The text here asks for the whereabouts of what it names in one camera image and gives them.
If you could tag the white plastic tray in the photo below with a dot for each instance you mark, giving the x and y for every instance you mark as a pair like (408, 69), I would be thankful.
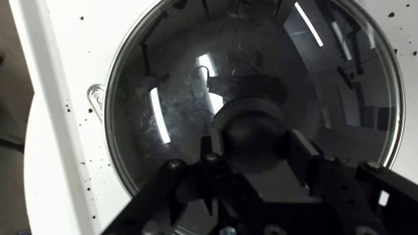
(71, 47)

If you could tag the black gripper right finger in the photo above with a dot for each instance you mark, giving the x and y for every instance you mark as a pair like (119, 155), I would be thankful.
(308, 164)

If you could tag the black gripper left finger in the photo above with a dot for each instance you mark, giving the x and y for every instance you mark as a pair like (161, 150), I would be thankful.
(213, 166)

